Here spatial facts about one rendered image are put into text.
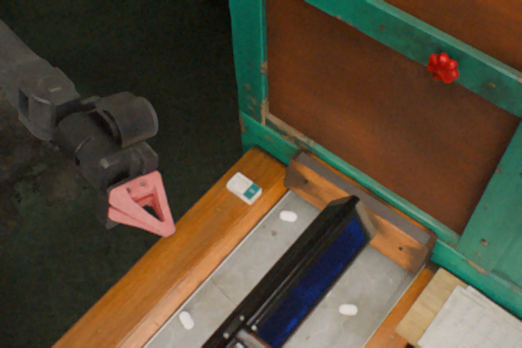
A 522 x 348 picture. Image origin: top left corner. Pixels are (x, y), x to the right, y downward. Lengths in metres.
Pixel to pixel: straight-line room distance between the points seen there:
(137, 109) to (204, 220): 0.44
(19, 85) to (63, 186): 1.43
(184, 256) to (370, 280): 0.35
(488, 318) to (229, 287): 0.46
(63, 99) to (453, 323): 0.74
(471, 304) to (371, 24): 0.55
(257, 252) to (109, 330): 0.31
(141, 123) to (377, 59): 0.34
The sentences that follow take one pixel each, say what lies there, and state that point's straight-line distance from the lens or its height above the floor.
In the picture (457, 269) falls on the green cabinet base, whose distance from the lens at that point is 1.21.
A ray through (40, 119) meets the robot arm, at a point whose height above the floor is 1.21.
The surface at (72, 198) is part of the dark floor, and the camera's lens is 2.26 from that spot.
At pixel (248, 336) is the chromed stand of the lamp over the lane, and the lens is 0.77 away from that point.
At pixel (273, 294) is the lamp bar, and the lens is 0.80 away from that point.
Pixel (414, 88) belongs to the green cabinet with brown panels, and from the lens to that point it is 0.94.
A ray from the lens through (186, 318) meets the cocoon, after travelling 1.18.
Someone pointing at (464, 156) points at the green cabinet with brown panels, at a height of 1.07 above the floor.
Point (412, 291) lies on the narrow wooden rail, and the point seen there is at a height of 0.76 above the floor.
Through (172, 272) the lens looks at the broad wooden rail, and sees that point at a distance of 1.21.
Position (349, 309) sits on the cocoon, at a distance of 1.18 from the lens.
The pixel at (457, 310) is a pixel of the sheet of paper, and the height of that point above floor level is 0.78.
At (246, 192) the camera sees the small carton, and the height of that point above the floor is 0.78.
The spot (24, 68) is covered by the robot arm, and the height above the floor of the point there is 1.23.
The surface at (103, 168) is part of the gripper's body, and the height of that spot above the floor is 1.24.
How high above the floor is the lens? 1.85
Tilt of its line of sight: 58 degrees down
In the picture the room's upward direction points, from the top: 3 degrees counter-clockwise
